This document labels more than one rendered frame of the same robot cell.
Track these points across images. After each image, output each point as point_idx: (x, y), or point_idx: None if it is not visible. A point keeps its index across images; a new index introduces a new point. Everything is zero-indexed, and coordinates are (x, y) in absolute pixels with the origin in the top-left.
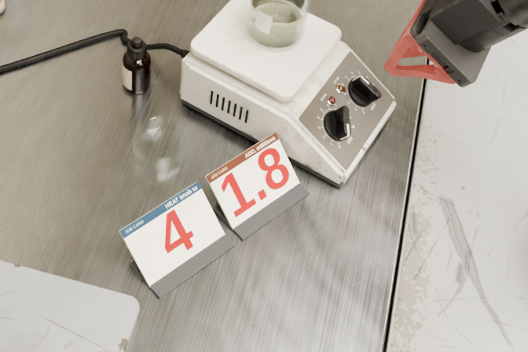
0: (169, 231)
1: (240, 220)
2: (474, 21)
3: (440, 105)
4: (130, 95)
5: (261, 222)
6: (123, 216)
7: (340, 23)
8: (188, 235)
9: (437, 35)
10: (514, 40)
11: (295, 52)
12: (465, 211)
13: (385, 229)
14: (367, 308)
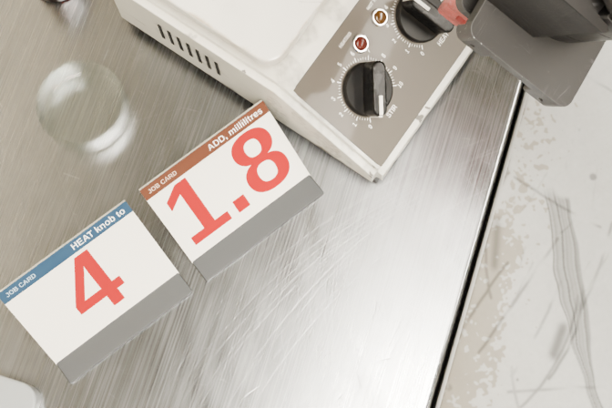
0: (81, 282)
1: (205, 247)
2: (559, 20)
3: None
4: (45, 5)
5: (238, 250)
6: (24, 238)
7: None
8: (114, 283)
9: (496, 28)
10: None
11: None
12: (588, 224)
13: (443, 260)
14: (393, 403)
